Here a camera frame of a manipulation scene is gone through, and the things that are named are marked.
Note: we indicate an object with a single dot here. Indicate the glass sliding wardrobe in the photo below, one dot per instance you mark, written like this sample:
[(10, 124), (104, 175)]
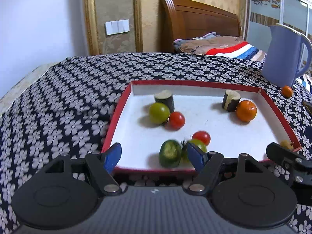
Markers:
[(260, 14)]

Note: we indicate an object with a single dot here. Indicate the small green tomato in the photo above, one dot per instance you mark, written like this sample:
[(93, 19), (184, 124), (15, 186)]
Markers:
[(196, 144)]

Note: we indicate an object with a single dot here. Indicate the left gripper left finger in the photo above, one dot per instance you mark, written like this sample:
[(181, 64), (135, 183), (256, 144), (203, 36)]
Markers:
[(100, 167)]

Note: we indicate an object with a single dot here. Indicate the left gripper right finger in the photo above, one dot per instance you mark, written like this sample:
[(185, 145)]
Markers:
[(207, 166)]

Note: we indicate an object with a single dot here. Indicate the white wall switch panel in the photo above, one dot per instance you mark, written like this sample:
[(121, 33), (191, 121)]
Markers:
[(117, 27)]

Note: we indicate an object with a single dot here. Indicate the orange mandarin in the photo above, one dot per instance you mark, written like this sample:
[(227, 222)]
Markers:
[(246, 111)]

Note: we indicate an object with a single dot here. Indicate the dark eggplant chunk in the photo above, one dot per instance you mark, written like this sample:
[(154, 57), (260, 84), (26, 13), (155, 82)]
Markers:
[(231, 100), (165, 97)]

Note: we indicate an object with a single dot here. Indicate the large green tomato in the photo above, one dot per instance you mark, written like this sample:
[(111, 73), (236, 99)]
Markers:
[(158, 113)]

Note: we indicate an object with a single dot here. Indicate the gold wall moulding frame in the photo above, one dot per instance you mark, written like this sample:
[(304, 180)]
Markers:
[(98, 12)]

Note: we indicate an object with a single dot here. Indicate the red white shallow box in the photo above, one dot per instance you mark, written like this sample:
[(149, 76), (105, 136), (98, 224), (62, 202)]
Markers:
[(201, 105)]

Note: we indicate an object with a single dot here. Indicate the black white floral tablecloth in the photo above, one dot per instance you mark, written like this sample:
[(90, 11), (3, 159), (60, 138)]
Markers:
[(69, 108)]

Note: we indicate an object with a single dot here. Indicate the red cherry tomato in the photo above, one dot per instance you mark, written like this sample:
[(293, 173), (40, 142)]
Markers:
[(202, 136), (176, 120)]

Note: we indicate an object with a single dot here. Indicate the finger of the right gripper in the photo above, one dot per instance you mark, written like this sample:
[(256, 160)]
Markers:
[(288, 159)]

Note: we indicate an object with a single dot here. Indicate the blue plastic pitcher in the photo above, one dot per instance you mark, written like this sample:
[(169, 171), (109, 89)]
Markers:
[(282, 63)]

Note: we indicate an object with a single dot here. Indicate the wooden bed headboard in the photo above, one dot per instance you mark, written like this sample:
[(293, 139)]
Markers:
[(186, 19)]

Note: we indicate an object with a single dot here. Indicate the striped folded blanket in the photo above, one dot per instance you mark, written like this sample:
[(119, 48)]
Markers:
[(213, 44)]

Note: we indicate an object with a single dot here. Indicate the black smartphone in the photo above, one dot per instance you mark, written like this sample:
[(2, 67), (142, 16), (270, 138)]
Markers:
[(308, 107)]

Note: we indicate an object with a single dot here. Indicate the small orange kumquat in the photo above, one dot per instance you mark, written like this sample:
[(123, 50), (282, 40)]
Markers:
[(287, 91)]

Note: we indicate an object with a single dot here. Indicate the green pepper piece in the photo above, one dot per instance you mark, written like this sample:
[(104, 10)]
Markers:
[(170, 154)]

